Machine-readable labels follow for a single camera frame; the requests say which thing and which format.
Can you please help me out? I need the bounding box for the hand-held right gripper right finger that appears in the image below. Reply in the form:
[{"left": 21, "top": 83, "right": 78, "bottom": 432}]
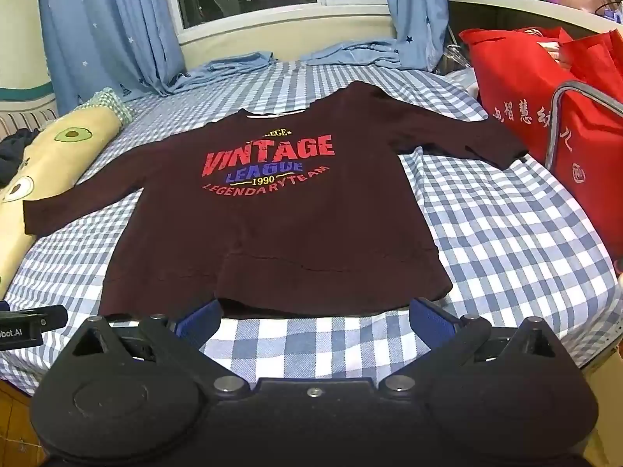
[{"left": 378, "top": 297, "right": 568, "bottom": 394}]

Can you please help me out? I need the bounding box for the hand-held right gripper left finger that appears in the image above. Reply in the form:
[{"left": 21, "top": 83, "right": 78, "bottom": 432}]
[{"left": 62, "top": 300, "right": 251, "bottom": 396}]

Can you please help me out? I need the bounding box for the dark maroon printed shirt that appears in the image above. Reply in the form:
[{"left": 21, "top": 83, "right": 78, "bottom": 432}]
[{"left": 23, "top": 80, "right": 531, "bottom": 321}]

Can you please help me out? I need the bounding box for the blue checked bed sheet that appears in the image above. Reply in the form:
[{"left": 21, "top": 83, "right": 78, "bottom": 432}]
[{"left": 0, "top": 61, "right": 623, "bottom": 396}]

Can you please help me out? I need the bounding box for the dark cloth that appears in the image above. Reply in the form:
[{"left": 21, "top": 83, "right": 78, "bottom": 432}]
[{"left": 0, "top": 129, "right": 40, "bottom": 189}]

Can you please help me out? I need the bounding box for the yellow avocado print pillow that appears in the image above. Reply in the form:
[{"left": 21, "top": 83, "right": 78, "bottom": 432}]
[{"left": 0, "top": 88, "right": 134, "bottom": 289}]

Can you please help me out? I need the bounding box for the red fabric bag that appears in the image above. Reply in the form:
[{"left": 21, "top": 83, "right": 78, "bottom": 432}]
[{"left": 459, "top": 26, "right": 623, "bottom": 216}]

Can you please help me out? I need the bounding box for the white shelf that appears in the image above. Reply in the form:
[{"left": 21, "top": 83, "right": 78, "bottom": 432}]
[{"left": 447, "top": 0, "right": 623, "bottom": 42}]

